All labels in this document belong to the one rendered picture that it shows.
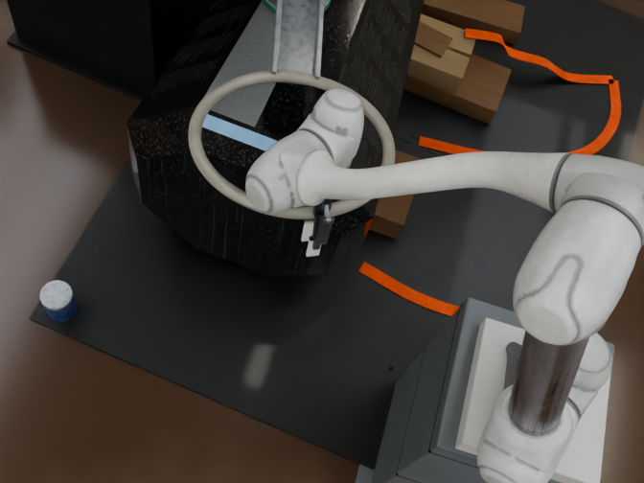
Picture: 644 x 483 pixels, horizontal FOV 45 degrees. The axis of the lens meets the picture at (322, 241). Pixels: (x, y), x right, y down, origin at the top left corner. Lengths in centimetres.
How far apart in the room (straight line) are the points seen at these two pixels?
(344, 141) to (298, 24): 71
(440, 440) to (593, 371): 41
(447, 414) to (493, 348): 19
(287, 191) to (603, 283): 56
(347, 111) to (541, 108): 208
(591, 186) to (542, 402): 43
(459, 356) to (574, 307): 89
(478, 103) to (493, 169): 193
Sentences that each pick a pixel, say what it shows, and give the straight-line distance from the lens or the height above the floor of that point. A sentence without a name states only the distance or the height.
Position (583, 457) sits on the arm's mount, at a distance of 196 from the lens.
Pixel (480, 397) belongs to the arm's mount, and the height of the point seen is 86.
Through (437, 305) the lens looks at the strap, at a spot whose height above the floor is 2.
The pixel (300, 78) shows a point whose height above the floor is 99.
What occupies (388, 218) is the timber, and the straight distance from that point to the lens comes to 285.
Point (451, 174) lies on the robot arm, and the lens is 135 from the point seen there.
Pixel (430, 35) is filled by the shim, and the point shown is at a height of 22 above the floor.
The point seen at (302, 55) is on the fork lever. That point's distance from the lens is 210.
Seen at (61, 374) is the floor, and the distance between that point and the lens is 273.
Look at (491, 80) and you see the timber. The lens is 336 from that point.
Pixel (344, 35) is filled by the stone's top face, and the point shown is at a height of 80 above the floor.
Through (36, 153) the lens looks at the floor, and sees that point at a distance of 309.
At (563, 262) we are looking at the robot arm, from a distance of 114.
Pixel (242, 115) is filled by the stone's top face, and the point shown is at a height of 80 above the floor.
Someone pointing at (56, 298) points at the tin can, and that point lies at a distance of 267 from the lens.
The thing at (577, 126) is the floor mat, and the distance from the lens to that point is 350.
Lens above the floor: 259
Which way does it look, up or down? 63 degrees down
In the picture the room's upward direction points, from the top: 19 degrees clockwise
